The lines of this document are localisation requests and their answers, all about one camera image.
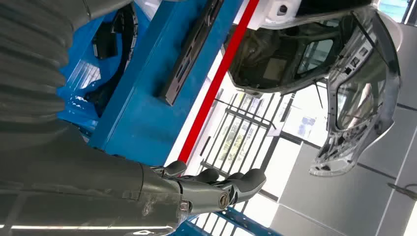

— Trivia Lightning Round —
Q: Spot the blue metal shelf rack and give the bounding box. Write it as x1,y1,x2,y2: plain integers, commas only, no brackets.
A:
57,0,281,236

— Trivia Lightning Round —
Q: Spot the black plastic trim piece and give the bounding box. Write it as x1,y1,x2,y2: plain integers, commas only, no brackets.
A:
85,4,139,116

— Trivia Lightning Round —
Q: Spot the red barrier belt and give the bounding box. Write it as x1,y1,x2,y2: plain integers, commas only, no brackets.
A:
177,0,260,164

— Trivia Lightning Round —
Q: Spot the black window railing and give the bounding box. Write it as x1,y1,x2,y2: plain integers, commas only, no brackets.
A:
195,91,296,236

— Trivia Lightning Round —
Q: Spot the white car body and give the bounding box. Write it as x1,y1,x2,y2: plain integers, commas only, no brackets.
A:
221,0,403,178

